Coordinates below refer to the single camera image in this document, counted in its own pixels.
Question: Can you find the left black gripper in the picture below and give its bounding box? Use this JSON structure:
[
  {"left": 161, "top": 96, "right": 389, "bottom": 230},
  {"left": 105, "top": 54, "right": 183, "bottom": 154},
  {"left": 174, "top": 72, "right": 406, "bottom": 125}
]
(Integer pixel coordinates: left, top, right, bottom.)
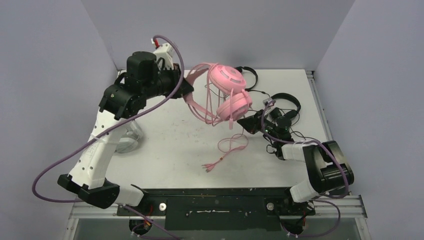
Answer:
[{"left": 140, "top": 62, "right": 193, "bottom": 100}]

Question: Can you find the pink headset with cable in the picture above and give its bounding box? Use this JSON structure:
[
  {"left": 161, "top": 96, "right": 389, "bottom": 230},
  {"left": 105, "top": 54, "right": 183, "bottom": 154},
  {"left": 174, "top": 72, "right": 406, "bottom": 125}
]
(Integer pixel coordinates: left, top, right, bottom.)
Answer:
[{"left": 183, "top": 62, "right": 254, "bottom": 174}]

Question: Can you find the white grey gaming headset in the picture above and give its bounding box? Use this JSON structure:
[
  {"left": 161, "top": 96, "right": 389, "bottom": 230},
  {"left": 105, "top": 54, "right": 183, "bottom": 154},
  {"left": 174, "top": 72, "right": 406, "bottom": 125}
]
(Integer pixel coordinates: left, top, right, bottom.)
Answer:
[{"left": 115, "top": 120, "right": 144, "bottom": 154}]

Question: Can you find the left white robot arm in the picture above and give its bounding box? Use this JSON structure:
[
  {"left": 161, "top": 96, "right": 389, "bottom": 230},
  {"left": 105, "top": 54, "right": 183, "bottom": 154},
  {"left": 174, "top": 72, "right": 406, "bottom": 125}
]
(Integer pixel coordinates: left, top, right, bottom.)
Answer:
[{"left": 57, "top": 51, "right": 194, "bottom": 215}]

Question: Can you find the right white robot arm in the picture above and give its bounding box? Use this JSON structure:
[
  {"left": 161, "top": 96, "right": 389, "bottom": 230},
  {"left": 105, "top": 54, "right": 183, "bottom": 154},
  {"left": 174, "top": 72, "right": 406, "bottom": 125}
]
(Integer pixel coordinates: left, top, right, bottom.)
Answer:
[{"left": 237, "top": 110, "right": 355, "bottom": 214}]

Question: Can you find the small black on-ear headphones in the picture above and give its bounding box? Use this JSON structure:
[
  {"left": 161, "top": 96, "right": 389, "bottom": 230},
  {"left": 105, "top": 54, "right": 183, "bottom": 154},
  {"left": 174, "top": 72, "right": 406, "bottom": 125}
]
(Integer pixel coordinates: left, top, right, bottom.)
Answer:
[{"left": 235, "top": 66, "right": 259, "bottom": 92}]

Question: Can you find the black headset with microphone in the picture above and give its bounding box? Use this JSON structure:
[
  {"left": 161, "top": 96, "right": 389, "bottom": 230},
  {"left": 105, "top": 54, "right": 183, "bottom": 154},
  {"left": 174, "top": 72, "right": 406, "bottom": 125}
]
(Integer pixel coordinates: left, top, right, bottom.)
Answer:
[{"left": 251, "top": 90, "right": 324, "bottom": 151}]

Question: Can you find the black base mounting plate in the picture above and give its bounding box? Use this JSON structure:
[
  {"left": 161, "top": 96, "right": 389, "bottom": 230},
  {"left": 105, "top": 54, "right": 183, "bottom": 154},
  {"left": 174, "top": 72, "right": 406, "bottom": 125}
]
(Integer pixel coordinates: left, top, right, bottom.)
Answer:
[{"left": 117, "top": 187, "right": 316, "bottom": 231}]

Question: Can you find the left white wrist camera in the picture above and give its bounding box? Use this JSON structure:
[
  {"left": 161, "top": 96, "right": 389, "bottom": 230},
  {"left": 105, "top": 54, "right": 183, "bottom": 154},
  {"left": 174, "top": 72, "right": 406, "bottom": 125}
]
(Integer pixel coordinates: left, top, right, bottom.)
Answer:
[{"left": 151, "top": 38, "right": 175, "bottom": 70}]

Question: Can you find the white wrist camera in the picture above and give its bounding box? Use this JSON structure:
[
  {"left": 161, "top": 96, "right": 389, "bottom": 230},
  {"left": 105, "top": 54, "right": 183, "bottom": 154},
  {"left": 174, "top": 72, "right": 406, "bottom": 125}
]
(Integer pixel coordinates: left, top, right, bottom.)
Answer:
[
  {"left": 262, "top": 97, "right": 275, "bottom": 107},
  {"left": 151, "top": 38, "right": 175, "bottom": 70}
]

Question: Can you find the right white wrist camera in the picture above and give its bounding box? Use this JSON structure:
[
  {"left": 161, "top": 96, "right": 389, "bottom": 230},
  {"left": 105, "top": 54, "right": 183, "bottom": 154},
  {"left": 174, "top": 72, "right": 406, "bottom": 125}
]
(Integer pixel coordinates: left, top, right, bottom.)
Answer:
[{"left": 262, "top": 97, "right": 275, "bottom": 107}]

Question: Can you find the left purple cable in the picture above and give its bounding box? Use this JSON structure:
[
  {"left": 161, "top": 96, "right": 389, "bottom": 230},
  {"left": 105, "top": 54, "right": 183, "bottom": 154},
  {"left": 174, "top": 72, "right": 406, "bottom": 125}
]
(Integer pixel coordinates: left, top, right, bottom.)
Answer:
[{"left": 31, "top": 34, "right": 185, "bottom": 204}]

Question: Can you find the purple cable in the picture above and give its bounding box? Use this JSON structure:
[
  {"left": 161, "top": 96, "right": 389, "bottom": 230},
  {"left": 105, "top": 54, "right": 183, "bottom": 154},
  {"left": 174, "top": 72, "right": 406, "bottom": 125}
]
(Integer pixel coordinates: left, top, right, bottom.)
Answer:
[
  {"left": 260, "top": 99, "right": 350, "bottom": 239},
  {"left": 31, "top": 34, "right": 185, "bottom": 204}
]

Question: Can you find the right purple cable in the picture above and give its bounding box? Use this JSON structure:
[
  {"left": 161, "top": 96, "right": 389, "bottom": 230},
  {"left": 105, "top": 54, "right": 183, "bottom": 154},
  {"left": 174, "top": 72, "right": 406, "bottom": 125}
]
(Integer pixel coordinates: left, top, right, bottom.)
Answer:
[{"left": 260, "top": 99, "right": 350, "bottom": 239}]

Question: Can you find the aluminium frame rail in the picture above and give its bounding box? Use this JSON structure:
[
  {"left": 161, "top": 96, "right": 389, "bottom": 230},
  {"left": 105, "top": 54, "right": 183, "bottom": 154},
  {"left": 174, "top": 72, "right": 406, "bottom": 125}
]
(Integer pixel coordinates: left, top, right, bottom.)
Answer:
[{"left": 64, "top": 188, "right": 371, "bottom": 240}]

